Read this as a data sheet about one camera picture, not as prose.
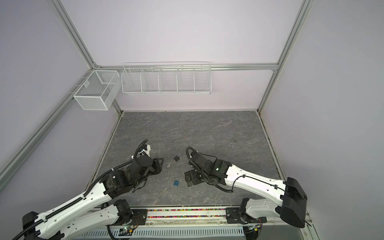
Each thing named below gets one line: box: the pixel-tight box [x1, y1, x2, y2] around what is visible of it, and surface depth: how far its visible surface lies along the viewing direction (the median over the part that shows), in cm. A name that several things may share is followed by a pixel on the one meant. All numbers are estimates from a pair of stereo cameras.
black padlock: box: [173, 154, 182, 162], surface depth 96 cm
